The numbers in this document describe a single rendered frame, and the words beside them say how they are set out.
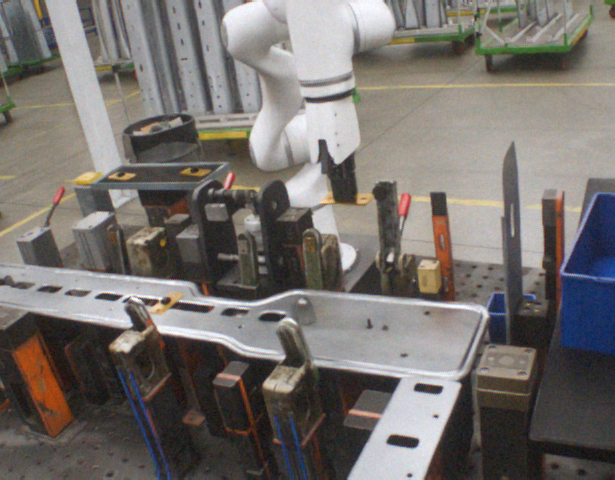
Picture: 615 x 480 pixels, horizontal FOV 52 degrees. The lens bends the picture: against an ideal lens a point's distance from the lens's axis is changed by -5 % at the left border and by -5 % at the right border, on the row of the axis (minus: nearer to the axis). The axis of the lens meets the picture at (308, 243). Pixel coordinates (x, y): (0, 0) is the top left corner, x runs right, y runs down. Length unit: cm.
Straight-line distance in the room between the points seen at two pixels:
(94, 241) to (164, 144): 258
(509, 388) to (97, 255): 109
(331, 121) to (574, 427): 55
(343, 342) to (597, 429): 47
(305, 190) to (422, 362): 75
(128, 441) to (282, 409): 62
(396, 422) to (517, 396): 18
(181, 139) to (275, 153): 262
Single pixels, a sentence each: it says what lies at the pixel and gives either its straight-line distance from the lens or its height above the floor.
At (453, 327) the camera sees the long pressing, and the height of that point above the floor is 100.
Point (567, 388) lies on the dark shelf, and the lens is 99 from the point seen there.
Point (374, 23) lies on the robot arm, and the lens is 100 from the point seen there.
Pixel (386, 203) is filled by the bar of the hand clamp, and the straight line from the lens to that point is 125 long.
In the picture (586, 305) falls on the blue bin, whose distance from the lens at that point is 102.
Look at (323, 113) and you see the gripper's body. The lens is 100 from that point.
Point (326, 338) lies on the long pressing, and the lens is 119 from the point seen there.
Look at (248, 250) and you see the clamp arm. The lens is 141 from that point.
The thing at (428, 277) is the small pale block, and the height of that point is 105.
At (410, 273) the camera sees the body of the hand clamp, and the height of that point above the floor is 102.
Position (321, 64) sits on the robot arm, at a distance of 98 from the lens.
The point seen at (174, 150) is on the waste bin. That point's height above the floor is 57.
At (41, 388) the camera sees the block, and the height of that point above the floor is 85.
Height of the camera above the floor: 166
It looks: 25 degrees down
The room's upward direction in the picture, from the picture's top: 11 degrees counter-clockwise
